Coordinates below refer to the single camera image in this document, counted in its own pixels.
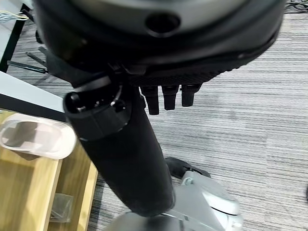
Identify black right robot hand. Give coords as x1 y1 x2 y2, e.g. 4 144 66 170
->
33 0 287 218

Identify wooden shoe rack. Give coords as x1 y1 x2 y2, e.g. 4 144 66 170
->
0 110 100 231

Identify dark robot foot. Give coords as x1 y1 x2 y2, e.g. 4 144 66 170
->
165 156 211 179

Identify clear bag of screws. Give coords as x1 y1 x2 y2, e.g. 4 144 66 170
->
50 193 74 223

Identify white slipper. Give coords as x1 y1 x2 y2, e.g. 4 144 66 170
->
0 114 77 161

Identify silver robot leg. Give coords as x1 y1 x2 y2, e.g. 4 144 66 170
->
110 168 244 231

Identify white board black edge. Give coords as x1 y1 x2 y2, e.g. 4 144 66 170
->
0 70 68 123

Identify black chair base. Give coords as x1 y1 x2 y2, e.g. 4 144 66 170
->
6 45 50 74

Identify white desk black frame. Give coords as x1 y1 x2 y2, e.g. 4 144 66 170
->
0 0 37 72

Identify bundle of coloured wires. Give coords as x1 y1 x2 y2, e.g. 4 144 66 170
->
0 9 27 24

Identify black floor cables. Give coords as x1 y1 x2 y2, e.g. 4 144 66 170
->
285 0 308 12

